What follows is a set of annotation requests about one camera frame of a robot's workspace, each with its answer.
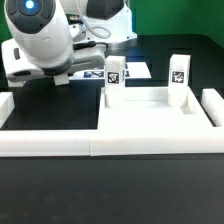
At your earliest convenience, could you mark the white front fence bar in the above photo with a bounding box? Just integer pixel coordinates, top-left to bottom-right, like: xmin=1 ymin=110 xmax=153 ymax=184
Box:
xmin=0 ymin=127 xmax=224 ymax=157

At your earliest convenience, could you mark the white sheet with markers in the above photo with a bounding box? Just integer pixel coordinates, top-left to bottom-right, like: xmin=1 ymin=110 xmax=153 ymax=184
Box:
xmin=69 ymin=62 xmax=151 ymax=81

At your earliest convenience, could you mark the white right fence block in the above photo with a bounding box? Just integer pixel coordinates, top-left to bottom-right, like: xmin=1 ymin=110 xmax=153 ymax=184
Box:
xmin=201 ymin=88 xmax=224 ymax=127

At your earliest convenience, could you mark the white square tabletop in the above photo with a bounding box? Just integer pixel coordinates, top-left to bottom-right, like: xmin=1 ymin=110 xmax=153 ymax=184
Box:
xmin=97 ymin=87 xmax=212 ymax=131

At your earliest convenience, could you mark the white left fence block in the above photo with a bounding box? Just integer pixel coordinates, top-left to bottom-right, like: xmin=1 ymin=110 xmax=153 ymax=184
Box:
xmin=0 ymin=92 xmax=15 ymax=128

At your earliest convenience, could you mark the white fence block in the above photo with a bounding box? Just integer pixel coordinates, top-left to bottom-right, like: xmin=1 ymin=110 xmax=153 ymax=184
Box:
xmin=201 ymin=88 xmax=224 ymax=127
xmin=0 ymin=92 xmax=15 ymax=128

